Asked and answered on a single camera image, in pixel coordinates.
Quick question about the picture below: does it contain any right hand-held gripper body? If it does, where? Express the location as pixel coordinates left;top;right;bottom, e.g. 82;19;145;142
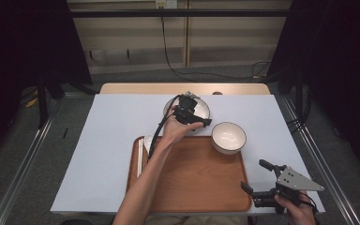
252;164;325;209

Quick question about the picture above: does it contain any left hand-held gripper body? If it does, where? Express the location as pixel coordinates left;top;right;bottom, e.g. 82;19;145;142
172;91;214;128

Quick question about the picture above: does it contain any white dark-rimmed plate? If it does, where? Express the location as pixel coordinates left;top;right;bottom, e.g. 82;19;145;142
163;94;211;129

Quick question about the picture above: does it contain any white ribbed bowl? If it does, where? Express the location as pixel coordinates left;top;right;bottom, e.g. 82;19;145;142
211;121;248;156

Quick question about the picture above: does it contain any wooden tray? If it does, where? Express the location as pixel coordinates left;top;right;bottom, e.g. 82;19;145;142
126;135;253;214

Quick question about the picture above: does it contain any white chopstick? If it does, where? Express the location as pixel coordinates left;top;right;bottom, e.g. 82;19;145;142
136;138;142;179
139;138;145;178

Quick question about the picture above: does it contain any person's left hand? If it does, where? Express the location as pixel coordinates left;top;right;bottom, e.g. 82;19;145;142
161;105;204;148

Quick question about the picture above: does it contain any person's right hand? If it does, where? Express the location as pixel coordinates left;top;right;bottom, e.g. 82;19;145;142
274;192;317;225

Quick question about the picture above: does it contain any person's clothing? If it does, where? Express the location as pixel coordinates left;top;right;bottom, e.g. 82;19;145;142
144;215;248;225

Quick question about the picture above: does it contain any white table mat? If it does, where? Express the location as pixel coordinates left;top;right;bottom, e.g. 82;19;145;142
50;93;326;216

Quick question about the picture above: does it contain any black curtain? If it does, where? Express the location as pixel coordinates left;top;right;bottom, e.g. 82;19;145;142
268;0;360;172
0;0;93;163

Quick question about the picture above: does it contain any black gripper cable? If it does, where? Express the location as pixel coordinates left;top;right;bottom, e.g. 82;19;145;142
147;94;182;162

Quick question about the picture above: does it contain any aluminium floor rail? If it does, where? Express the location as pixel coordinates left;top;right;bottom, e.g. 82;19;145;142
0;93;64;225
277;93;360;225

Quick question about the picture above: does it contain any black power cable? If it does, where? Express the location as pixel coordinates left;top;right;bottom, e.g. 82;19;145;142
159;7;275;83

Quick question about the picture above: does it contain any white wall socket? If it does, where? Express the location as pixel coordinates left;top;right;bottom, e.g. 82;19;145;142
155;0;178;9

